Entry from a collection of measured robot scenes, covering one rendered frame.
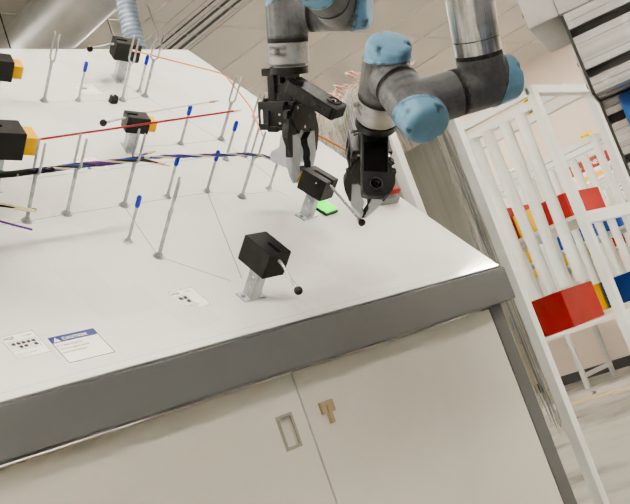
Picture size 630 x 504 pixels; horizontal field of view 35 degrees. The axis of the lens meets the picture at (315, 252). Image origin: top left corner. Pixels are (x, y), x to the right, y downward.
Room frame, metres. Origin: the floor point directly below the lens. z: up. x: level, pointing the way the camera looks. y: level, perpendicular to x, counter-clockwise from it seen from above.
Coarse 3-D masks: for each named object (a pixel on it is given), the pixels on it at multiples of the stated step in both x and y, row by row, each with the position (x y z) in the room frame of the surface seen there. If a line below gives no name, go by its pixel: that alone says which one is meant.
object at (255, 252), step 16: (256, 240) 1.51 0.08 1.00; (272, 240) 1.52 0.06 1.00; (240, 256) 1.53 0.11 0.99; (256, 256) 1.50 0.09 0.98; (272, 256) 1.49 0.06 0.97; (288, 256) 1.52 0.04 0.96; (256, 272) 1.51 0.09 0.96; (272, 272) 1.51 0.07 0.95; (288, 272) 1.50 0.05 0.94; (256, 288) 1.55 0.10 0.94
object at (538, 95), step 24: (528, 96) 4.33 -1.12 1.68; (552, 96) 4.56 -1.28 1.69; (576, 96) 4.78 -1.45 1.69; (480, 120) 4.51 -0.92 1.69; (504, 120) 4.74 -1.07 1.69; (528, 120) 4.96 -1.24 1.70; (600, 120) 4.73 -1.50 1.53; (552, 144) 4.32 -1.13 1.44; (624, 168) 4.74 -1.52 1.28; (576, 192) 4.33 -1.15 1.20; (624, 192) 4.75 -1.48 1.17; (576, 216) 4.34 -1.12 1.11; (600, 216) 4.42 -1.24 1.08; (600, 264) 4.32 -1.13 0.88; (624, 312) 4.32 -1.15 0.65; (552, 336) 4.57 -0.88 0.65; (624, 336) 4.34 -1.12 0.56
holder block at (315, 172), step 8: (312, 168) 1.82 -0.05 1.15; (320, 168) 1.83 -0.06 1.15; (304, 176) 1.81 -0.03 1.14; (312, 176) 1.80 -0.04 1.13; (320, 176) 1.80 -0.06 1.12; (328, 176) 1.82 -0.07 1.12; (304, 184) 1.82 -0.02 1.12; (312, 184) 1.81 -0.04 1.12; (320, 184) 1.80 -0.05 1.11; (328, 184) 1.80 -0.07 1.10; (336, 184) 1.83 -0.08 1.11; (312, 192) 1.81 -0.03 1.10; (320, 192) 1.80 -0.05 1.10; (328, 192) 1.82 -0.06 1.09; (320, 200) 1.81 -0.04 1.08
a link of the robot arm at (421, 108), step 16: (384, 80) 1.52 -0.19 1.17; (400, 80) 1.50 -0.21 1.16; (416, 80) 1.50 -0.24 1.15; (432, 80) 1.50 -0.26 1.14; (448, 80) 1.50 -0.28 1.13; (384, 96) 1.52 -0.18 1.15; (400, 96) 1.49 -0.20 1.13; (416, 96) 1.47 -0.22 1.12; (432, 96) 1.48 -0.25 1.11; (448, 96) 1.50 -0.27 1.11; (464, 96) 1.51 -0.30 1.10; (400, 112) 1.49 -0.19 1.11; (416, 112) 1.47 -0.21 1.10; (432, 112) 1.47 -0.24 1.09; (448, 112) 1.51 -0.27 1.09; (464, 112) 1.53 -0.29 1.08; (400, 128) 1.50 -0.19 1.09; (416, 128) 1.48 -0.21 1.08; (432, 128) 1.50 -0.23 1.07
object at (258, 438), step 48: (288, 384) 1.55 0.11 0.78; (144, 432) 1.35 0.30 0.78; (192, 432) 1.41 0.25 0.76; (240, 432) 1.47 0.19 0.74; (288, 432) 1.54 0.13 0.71; (0, 480) 1.20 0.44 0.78; (48, 480) 1.24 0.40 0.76; (96, 480) 1.29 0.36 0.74; (144, 480) 1.34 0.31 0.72; (192, 480) 1.39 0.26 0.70; (240, 480) 1.44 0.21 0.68; (288, 480) 1.51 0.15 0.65
